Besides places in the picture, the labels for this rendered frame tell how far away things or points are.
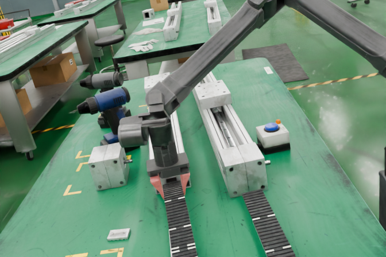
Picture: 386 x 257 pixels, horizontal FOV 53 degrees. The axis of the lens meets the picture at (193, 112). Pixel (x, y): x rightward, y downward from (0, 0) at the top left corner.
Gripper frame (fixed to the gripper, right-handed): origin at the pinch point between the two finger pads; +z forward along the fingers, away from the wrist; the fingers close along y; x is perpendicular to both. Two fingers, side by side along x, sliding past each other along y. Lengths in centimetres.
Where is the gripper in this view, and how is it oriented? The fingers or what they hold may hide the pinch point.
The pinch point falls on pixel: (173, 193)
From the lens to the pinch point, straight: 100.0
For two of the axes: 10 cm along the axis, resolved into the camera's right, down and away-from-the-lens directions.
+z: 1.6, 9.3, 3.3
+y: -9.8, 2.0, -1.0
